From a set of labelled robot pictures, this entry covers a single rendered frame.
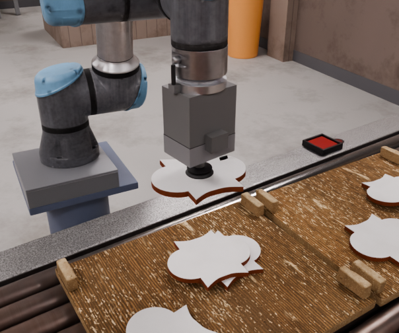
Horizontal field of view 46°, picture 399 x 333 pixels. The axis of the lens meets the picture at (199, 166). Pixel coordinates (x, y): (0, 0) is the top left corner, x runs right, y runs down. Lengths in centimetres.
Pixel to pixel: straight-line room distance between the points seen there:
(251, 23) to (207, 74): 462
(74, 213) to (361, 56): 368
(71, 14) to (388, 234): 67
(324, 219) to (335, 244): 8
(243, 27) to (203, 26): 463
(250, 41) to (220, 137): 465
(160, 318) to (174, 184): 20
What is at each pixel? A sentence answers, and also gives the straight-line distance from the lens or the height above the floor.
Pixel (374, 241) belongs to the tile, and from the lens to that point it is 93.
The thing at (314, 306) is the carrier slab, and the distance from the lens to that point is 79.
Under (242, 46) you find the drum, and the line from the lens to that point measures 528.
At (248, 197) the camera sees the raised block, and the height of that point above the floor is 96.
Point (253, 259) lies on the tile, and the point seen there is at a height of 95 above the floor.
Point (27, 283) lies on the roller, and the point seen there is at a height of 92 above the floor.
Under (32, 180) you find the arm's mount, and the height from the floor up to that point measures 92.
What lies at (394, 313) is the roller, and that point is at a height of 92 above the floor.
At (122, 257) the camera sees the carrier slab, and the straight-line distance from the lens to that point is 86.
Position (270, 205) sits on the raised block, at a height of 95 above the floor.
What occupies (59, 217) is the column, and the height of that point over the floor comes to 77.
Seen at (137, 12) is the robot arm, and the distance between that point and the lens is 68.
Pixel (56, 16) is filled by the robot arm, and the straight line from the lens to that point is 65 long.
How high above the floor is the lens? 149
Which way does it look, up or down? 29 degrees down
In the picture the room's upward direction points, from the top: straight up
